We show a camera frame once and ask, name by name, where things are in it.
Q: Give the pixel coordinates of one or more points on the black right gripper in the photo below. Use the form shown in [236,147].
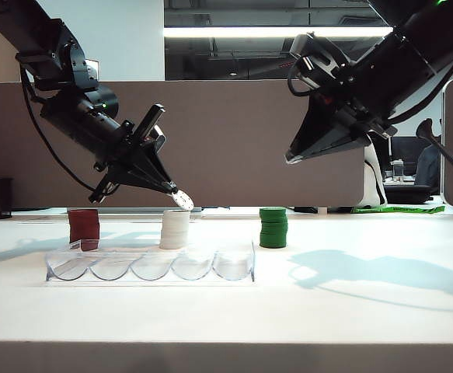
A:
[364,107]

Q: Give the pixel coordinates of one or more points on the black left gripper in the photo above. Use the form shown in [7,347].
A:
[127,155]

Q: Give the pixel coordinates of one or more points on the white poker chip numbered five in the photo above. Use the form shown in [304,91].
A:
[183,200]

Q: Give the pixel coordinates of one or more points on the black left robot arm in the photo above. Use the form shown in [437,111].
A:
[74,112]

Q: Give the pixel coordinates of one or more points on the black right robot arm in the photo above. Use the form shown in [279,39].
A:
[416,50]

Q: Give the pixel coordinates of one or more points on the white poker chip stack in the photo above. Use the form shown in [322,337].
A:
[175,231]

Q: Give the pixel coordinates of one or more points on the red poker chip stack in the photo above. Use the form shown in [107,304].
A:
[83,229]

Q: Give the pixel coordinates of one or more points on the green poker chip stack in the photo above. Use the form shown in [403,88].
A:
[273,229]

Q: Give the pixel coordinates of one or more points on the clear plastic chip tray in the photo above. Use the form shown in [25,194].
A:
[232,268]

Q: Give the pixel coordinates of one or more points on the grey flat board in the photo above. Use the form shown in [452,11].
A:
[133,210]

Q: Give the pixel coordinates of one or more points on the black computer monitor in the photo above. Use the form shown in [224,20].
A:
[384,155]
[405,149]

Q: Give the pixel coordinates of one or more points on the white curved chair back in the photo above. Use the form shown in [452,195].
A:
[371,182]

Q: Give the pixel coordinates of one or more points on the flat black item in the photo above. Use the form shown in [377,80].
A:
[305,210]

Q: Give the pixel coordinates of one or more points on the clear jar with lid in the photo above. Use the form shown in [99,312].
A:
[398,171]

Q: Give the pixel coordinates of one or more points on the wide brown desk partition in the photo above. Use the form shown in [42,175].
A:
[230,171]

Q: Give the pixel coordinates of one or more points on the green tape strip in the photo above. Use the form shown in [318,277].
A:
[401,210]

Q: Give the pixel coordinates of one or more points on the seated person in blue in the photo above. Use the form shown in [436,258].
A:
[428,167]

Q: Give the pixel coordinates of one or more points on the black slanted pole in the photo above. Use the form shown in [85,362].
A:
[449,156]

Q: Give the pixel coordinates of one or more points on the long ceiling light strip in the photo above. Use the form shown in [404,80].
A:
[230,32]

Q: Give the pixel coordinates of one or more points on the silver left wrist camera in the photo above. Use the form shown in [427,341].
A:
[150,118]

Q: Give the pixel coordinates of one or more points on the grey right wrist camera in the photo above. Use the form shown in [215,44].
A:
[319,52]

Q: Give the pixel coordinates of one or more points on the metal wall switch plate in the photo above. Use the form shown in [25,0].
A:
[95,69]

